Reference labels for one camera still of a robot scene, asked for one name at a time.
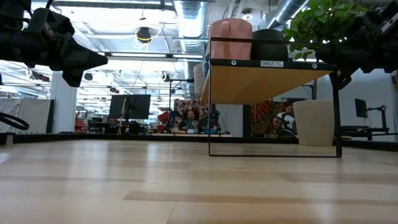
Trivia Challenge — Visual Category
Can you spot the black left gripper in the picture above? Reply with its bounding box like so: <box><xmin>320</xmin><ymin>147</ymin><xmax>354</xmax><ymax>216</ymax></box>
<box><xmin>18</xmin><ymin>7</ymin><xmax>108</xmax><ymax>88</ymax></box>

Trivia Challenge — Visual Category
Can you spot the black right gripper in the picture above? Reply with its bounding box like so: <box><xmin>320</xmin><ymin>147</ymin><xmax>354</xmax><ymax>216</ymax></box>
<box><xmin>315</xmin><ymin>0</ymin><xmax>398</xmax><ymax>91</ymax></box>

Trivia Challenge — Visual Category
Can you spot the black coffee mug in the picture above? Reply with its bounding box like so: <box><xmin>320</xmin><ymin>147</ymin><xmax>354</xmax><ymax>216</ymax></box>
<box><xmin>251</xmin><ymin>29</ymin><xmax>289</xmax><ymax>62</ymax></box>

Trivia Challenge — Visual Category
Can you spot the pink coffee mug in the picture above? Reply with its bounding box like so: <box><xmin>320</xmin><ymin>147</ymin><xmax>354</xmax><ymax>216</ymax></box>
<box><xmin>208</xmin><ymin>17</ymin><xmax>253</xmax><ymax>60</ymax></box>

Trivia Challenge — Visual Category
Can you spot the grey coffee mug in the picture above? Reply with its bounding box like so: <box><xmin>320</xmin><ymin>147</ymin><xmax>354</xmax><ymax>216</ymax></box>
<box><xmin>193</xmin><ymin>63</ymin><xmax>206</xmax><ymax>98</ymax></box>

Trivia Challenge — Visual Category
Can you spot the white blue patterned mug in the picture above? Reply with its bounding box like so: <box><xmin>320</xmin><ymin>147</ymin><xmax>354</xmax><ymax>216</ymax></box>
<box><xmin>202</xmin><ymin>42</ymin><xmax>212</xmax><ymax>80</ymax></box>

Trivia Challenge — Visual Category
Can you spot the small black monitor on arm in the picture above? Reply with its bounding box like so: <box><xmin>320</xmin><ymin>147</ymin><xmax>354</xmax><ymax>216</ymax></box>
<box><xmin>354</xmin><ymin>98</ymin><xmax>389</xmax><ymax>131</ymax></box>

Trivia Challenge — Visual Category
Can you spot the green leafy plant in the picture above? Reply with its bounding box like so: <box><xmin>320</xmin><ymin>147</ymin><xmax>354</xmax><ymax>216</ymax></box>
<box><xmin>282</xmin><ymin>0</ymin><xmax>368</xmax><ymax>62</ymax></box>

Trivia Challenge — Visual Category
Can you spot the large black monitor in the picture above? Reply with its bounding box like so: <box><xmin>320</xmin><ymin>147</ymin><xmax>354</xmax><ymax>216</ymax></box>
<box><xmin>108</xmin><ymin>94</ymin><xmax>152</xmax><ymax>121</ymax></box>

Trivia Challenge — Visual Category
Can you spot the white shelf label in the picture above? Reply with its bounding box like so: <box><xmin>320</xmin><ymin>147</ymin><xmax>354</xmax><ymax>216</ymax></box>
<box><xmin>260</xmin><ymin>60</ymin><xmax>284</xmax><ymax>68</ymax></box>

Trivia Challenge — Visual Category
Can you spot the white divider panel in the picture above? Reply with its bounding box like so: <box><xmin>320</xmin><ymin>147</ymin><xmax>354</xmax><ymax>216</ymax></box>
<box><xmin>0</xmin><ymin>98</ymin><xmax>55</xmax><ymax>134</ymax></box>

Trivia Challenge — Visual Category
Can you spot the person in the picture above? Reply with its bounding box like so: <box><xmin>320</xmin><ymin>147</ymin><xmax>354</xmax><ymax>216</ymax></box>
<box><xmin>272</xmin><ymin>104</ymin><xmax>296</xmax><ymax>138</ymax></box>
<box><xmin>178</xmin><ymin>108</ymin><xmax>201</xmax><ymax>134</ymax></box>

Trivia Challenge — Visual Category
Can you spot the orange patterned cloth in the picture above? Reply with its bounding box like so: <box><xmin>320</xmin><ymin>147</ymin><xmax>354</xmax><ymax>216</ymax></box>
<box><xmin>250</xmin><ymin>99</ymin><xmax>280</xmax><ymax>135</ymax></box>

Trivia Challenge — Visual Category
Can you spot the patterned hanging cloth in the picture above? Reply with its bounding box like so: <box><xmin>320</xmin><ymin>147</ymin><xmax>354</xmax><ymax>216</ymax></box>
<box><xmin>174</xmin><ymin>98</ymin><xmax>209</xmax><ymax>125</ymax></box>

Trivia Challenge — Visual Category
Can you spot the black reel with yellow cable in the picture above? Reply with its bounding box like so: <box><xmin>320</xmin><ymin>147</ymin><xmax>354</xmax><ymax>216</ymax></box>
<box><xmin>135</xmin><ymin>26</ymin><xmax>155</xmax><ymax>44</ymax></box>

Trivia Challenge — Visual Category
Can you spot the silver ventilation duct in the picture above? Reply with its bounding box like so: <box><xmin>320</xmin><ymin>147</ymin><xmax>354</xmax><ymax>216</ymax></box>
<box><xmin>267</xmin><ymin>0</ymin><xmax>309</xmax><ymax>30</ymax></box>
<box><xmin>174</xmin><ymin>0</ymin><xmax>212</xmax><ymax>55</ymax></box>

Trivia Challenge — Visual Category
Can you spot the black aluminium table frame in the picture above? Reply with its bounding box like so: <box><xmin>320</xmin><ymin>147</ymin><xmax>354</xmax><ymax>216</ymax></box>
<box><xmin>0</xmin><ymin>132</ymin><xmax>398</xmax><ymax>152</ymax></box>

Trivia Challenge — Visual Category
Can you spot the wooden shelf with black frame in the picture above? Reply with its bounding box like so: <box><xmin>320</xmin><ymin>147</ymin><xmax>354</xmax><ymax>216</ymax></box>
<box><xmin>200</xmin><ymin>37</ymin><xmax>343</xmax><ymax>158</ymax></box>

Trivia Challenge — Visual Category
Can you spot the thick black cable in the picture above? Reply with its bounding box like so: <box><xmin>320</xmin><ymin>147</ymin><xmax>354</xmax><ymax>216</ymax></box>
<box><xmin>0</xmin><ymin>111</ymin><xmax>30</xmax><ymax>131</ymax></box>

